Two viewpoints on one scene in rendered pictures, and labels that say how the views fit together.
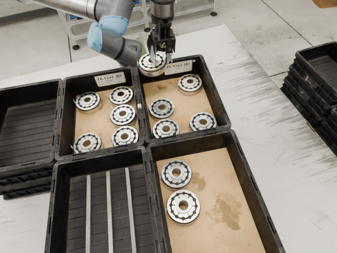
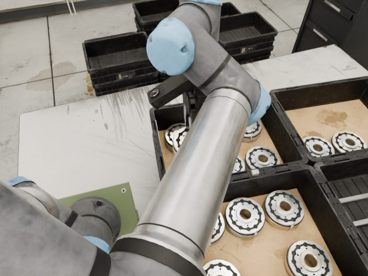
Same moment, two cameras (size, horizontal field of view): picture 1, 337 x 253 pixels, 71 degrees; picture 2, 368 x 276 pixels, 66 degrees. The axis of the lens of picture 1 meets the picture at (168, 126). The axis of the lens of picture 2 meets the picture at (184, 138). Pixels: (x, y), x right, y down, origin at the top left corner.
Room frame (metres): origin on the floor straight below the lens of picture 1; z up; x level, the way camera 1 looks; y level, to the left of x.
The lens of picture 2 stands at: (0.80, 0.47, 1.56)
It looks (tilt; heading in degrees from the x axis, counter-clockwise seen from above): 51 degrees down; 263
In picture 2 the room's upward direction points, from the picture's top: straight up
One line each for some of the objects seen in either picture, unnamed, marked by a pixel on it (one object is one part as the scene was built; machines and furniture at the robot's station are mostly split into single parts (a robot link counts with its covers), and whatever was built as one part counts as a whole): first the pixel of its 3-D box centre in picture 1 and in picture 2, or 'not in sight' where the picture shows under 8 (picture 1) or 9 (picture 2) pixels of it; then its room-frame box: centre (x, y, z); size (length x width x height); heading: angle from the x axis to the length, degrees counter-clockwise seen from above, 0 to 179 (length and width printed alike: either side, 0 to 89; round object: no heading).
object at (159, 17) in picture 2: not in sight; (165, 36); (0.71, -1.52, 0.37); 0.40 x 0.30 x 0.45; 13
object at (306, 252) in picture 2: (87, 143); (310, 260); (0.48, 0.31, 0.86); 0.05 x 0.05 x 0.01
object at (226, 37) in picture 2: not in sight; (235, 55); (0.23, -1.21, 0.37); 0.40 x 0.30 x 0.45; 13
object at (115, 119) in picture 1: (123, 114); (245, 214); (0.60, 0.18, 0.86); 0.10 x 0.10 x 0.01
